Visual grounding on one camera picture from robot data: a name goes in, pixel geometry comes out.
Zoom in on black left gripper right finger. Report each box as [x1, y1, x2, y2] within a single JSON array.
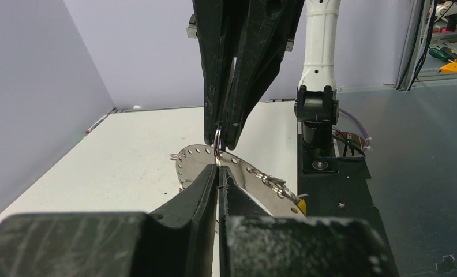
[[218, 166, 398, 276]]

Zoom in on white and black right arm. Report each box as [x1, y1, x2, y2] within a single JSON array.
[[193, 1, 340, 150]]

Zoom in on red and white marker pen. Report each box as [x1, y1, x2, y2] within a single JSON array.
[[85, 114, 108, 136]]

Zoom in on orange handled tool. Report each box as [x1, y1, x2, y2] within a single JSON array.
[[439, 62, 457, 74]]

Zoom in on large metal keyring with rings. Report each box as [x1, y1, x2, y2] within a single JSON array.
[[170, 127, 306, 218]]

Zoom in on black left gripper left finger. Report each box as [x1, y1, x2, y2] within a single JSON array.
[[0, 164, 218, 276]]

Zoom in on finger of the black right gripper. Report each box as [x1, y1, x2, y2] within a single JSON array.
[[222, 1, 304, 150], [193, 0, 235, 145]]

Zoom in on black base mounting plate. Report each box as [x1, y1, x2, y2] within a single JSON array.
[[297, 133, 384, 226]]

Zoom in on aluminium table frame rail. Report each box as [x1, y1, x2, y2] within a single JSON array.
[[395, 1, 437, 91]]

